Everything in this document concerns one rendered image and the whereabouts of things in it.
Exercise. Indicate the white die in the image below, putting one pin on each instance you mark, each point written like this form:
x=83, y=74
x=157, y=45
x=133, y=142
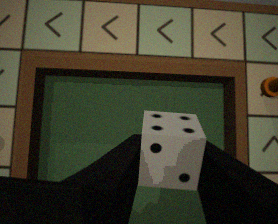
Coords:
x=172, y=150

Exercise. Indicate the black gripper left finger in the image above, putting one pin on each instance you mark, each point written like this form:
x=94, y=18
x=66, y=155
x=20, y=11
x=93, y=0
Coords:
x=101, y=193

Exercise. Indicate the orange pawn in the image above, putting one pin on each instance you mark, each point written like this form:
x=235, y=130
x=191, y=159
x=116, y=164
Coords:
x=269, y=86

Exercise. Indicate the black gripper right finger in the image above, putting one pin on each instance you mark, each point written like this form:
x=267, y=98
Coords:
x=234, y=193

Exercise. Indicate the brown tray with green floor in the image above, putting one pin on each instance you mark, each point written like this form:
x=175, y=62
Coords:
x=75, y=110

